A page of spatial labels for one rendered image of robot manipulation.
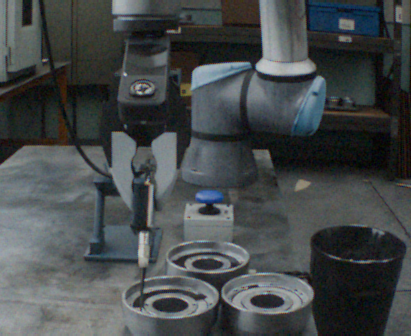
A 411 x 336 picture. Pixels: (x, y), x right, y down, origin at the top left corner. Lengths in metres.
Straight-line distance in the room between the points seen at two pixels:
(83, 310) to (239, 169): 0.57
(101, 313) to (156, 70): 0.29
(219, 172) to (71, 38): 3.44
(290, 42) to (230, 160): 0.26
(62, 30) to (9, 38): 1.70
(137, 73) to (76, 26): 3.95
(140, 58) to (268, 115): 0.56
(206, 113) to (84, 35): 3.38
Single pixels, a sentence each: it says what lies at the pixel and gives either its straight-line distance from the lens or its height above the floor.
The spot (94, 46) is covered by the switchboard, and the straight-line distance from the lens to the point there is 4.54.
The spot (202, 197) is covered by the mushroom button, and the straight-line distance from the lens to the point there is 0.92.
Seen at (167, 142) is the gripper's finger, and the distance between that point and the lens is 0.68.
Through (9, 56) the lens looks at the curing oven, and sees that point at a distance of 2.90.
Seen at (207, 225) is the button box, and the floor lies 0.84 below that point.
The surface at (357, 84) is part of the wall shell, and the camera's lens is 4.83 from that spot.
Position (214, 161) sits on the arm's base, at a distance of 1.21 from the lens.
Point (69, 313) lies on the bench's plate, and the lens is 0.74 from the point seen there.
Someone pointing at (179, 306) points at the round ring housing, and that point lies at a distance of 0.72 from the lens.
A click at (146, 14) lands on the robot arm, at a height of 1.14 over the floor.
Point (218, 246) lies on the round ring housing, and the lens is 0.84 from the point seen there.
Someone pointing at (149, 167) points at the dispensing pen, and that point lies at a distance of 0.71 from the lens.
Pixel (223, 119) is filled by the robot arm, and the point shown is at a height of 0.93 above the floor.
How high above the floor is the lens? 1.15
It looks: 16 degrees down
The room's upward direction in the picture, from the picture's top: straight up
